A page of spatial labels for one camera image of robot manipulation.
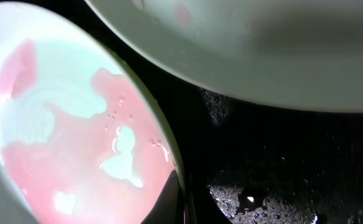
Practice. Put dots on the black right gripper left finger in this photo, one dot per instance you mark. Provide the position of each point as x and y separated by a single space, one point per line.
168 209

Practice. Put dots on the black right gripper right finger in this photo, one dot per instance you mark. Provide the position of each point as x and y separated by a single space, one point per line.
253 205

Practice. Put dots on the light green plate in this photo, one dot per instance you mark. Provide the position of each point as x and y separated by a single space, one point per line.
297 54
82 140

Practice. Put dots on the round black tray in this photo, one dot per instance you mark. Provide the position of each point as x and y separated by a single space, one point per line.
310 158

